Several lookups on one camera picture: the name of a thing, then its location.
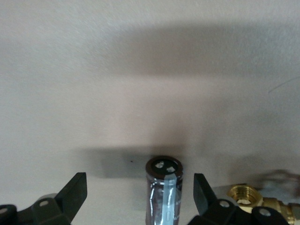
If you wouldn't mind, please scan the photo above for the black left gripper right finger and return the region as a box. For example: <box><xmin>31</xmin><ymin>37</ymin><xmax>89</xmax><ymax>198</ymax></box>
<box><xmin>188</xmin><ymin>172</ymin><xmax>293</xmax><ymax>225</ymax></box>

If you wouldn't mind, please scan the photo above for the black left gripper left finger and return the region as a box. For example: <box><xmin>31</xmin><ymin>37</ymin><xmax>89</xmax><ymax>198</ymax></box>
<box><xmin>0</xmin><ymin>172</ymin><xmax>88</xmax><ymax>225</ymax></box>

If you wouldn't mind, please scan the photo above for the brown cylindrical capacitor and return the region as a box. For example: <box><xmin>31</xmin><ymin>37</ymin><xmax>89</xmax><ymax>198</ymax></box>
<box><xmin>145</xmin><ymin>155</ymin><xmax>184</xmax><ymax>225</ymax></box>

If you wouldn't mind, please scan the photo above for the brass valve red handle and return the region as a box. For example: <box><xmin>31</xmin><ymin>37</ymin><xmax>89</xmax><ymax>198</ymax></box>
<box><xmin>226</xmin><ymin>170</ymin><xmax>300</xmax><ymax>225</ymax></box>

